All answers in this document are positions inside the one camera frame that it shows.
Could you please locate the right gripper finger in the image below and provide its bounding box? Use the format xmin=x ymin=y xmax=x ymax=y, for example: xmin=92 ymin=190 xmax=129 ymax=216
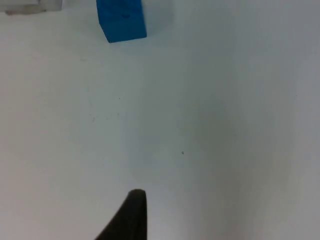
xmin=94 ymin=189 xmax=148 ymax=240

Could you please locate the small grey chest of drawers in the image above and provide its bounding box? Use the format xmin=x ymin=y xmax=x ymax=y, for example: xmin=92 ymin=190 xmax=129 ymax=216
xmin=0 ymin=0 xmax=63 ymax=16

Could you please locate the blue cube block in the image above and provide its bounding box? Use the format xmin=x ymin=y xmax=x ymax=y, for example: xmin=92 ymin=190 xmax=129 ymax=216
xmin=96 ymin=0 xmax=148 ymax=44

